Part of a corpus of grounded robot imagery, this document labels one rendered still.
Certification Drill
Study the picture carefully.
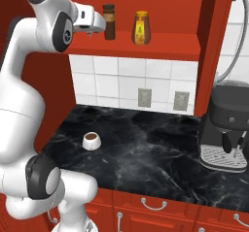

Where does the white mug with coffee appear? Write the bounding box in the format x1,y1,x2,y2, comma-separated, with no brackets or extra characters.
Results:
82,132,102,151

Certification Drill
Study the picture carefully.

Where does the dark grey coffee machine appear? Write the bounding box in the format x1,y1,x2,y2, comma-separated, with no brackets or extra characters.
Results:
197,80,249,174

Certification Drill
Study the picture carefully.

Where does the grey wall outlet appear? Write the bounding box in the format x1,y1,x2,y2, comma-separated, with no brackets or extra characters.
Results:
137,87,153,109
172,90,191,113

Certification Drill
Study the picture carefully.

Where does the brown cinnamon bottle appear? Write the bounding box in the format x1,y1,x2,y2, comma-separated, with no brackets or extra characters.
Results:
102,3,117,41

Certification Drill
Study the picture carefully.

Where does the amber honey bottle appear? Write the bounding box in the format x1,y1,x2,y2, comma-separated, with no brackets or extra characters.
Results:
130,10,153,47

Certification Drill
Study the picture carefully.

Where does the grey curved pipe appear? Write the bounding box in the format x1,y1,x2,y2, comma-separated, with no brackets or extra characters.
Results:
215,0,249,85

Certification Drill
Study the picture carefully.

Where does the red cupboard door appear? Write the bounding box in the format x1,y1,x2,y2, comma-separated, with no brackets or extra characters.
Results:
83,186,115,232
114,206,196,232

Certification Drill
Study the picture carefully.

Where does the red drawer front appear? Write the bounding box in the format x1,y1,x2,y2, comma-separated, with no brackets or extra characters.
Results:
196,205,249,232
112,189,202,223

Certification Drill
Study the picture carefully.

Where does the red open wall cabinet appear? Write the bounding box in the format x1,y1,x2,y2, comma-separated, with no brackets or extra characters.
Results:
0,0,237,154

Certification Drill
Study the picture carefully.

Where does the silver drawer handle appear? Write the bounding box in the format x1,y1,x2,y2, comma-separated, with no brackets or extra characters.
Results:
140,197,168,212
232,213,249,228

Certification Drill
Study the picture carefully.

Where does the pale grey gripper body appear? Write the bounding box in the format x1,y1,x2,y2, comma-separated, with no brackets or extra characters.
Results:
73,11,108,34

